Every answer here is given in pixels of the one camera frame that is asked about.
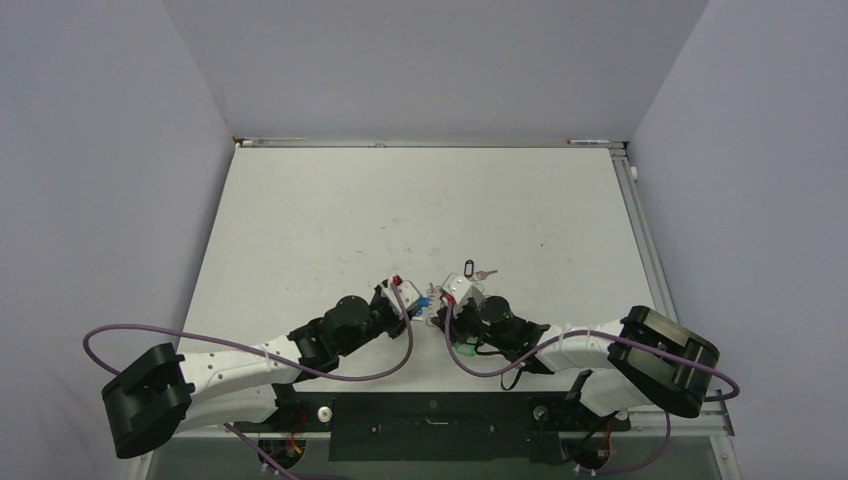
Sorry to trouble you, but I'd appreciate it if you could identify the aluminium right rail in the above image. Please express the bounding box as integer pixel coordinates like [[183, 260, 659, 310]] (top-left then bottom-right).
[[609, 146, 733, 435]]

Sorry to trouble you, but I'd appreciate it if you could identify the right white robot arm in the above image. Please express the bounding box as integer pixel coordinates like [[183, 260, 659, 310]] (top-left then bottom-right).
[[432, 296, 720, 428]]

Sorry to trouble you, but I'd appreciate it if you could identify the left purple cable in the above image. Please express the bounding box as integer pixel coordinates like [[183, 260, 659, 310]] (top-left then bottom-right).
[[82, 281, 415, 480]]

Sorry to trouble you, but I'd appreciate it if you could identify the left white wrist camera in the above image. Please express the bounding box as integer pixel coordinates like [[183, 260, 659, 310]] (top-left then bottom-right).
[[384, 276, 423, 317]]

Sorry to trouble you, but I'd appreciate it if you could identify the aluminium rail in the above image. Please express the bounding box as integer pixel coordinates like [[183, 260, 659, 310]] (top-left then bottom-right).
[[233, 138, 627, 150], [609, 146, 733, 435]]

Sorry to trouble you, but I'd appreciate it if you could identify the purple cable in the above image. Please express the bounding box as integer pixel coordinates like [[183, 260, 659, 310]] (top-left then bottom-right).
[[442, 301, 741, 405], [82, 281, 415, 480]]

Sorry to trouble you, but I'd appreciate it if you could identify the aluminium back rail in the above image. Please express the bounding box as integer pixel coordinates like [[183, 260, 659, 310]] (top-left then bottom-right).
[[233, 138, 627, 150]]

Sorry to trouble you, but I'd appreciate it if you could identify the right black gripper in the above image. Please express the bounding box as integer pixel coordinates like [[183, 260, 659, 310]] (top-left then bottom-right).
[[434, 294, 512, 351]]

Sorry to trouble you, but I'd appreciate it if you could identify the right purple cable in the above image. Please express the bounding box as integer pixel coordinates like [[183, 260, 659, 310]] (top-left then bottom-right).
[[442, 301, 741, 405]]

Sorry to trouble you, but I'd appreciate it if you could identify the green key tag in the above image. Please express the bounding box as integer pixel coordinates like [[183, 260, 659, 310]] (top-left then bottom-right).
[[454, 343, 477, 357]]

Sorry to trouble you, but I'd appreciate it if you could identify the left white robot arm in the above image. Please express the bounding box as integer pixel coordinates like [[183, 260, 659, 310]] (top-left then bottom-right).
[[101, 276, 422, 459]]

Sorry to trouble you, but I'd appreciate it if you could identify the black tagged key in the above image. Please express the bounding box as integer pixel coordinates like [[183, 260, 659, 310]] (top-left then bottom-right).
[[463, 259, 498, 281]]

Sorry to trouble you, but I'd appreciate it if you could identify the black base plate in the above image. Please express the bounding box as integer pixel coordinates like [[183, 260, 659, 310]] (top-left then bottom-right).
[[236, 391, 631, 463]]

